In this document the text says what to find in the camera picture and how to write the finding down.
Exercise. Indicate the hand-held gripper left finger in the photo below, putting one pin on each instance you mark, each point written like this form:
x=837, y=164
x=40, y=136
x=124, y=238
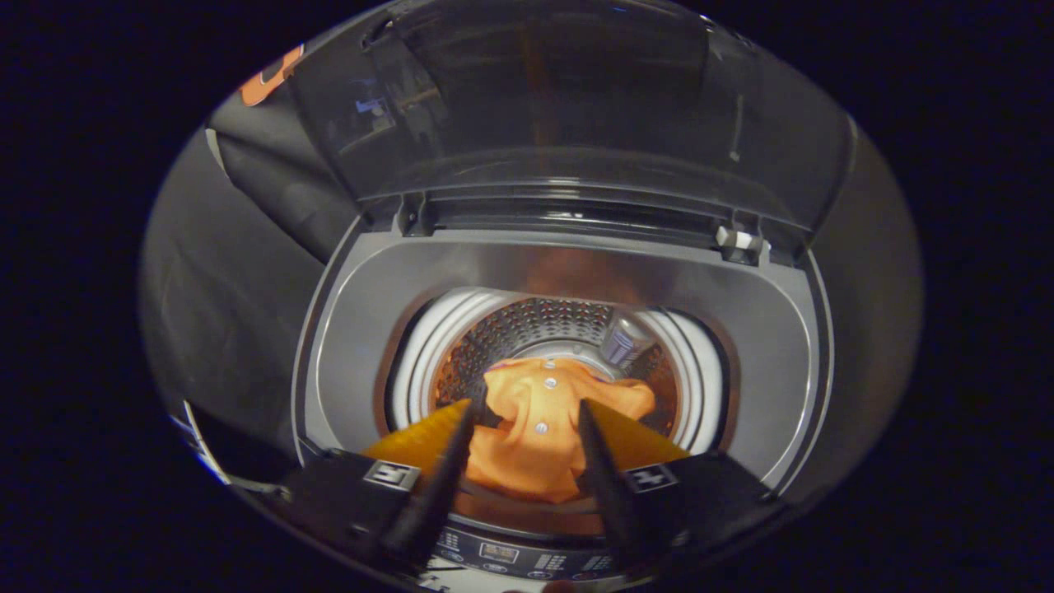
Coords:
x=436, y=494

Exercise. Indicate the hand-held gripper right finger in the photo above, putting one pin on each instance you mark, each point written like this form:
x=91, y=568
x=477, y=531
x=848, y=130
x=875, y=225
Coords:
x=609, y=494

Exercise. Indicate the orange polo shirt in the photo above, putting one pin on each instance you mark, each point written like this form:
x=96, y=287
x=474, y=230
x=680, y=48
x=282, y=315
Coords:
x=535, y=428

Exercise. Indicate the grey top-load washing machine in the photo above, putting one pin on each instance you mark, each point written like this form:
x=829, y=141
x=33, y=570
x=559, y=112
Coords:
x=370, y=296

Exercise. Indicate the dark glass washing machine lid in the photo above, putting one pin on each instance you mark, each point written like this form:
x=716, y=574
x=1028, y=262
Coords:
x=576, y=99

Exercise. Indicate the black backdrop cloth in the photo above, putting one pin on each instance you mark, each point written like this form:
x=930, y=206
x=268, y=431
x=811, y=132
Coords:
x=247, y=247

